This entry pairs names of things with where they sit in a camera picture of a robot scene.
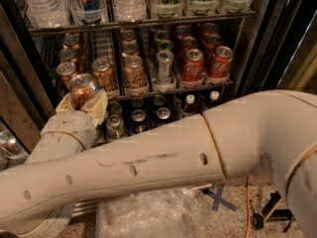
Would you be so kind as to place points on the silver slim can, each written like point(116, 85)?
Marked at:
point(165, 62)

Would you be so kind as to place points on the left dark juice bottle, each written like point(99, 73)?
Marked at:
point(188, 107)

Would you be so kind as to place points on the front left red cola can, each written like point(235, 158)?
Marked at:
point(193, 62)

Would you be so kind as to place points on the blue tape cross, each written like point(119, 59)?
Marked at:
point(219, 200)

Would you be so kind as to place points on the closed glass fridge door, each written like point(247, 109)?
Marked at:
point(13, 133)

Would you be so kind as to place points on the second row cola can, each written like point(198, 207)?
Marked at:
point(187, 43)
point(211, 42)

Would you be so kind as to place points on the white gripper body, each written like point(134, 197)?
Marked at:
point(69, 125)

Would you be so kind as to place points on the clear bubble wrap bundle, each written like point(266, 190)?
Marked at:
point(167, 213)

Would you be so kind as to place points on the red cola can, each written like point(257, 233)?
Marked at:
point(220, 62)
point(193, 62)

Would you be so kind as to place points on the front left blue can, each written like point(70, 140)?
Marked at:
point(139, 121)

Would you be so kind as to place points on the second row right cola can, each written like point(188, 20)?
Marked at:
point(211, 42)

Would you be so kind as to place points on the yellow black cart frame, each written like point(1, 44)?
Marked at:
point(271, 213)

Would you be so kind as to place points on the second row left orange can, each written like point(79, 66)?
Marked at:
point(68, 54)

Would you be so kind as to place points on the front right red cola can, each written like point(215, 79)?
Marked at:
point(220, 62)

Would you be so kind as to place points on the dark juice bottle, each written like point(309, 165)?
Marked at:
point(212, 99)
point(188, 107)

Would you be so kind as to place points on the blue energy drink can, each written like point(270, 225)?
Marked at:
point(91, 10)

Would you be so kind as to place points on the second row right orange can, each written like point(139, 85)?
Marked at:
point(130, 50)

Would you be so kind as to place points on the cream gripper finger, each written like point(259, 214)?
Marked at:
point(96, 108)
point(66, 104)

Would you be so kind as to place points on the stainless steel fridge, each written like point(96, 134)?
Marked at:
point(34, 31)

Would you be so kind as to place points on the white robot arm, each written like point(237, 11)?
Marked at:
point(272, 133)

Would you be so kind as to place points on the right dark juice bottle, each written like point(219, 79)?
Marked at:
point(212, 99)

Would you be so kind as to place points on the front right blue can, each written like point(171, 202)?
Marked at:
point(163, 116)

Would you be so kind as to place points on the open glass fridge door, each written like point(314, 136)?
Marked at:
point(282, 27)

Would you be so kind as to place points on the second row left cola can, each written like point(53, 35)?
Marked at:
point(187, 43)

